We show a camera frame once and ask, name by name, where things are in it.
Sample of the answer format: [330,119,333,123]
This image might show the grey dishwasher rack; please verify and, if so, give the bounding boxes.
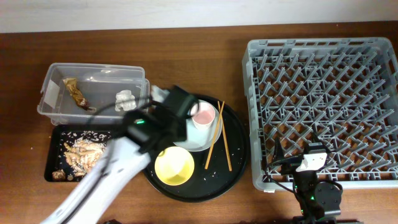
[242,37,397,192]

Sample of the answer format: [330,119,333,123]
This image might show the pink cup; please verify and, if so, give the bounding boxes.
[190,101,215,130]

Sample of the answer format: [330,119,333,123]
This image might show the clear plastic bin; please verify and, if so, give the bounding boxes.
[37,63,150,125]

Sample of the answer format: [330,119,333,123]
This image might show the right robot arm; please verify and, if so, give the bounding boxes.
[271,134,343,223]

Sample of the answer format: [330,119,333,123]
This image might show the round black serving tray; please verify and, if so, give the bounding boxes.
[144,105,250,202]

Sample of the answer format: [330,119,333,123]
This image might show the rice and peanut shell scraps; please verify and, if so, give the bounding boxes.
[53,140,106,180]

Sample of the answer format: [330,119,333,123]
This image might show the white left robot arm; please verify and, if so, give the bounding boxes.
[44,86,199,223]

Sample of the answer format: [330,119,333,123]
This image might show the white napkin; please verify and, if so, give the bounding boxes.
[115,90,137,111]

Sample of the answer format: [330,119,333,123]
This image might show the yellow bowl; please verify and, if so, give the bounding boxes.
[154,146,195,186]

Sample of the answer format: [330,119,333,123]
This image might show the pale grey plate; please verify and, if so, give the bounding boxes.
[174,100,219,152]

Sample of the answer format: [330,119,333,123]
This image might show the gold snack wrapper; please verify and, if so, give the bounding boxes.
[63,78,96,113]

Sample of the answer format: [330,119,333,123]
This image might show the black rectangular tray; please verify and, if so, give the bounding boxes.
[44,124,117,182]

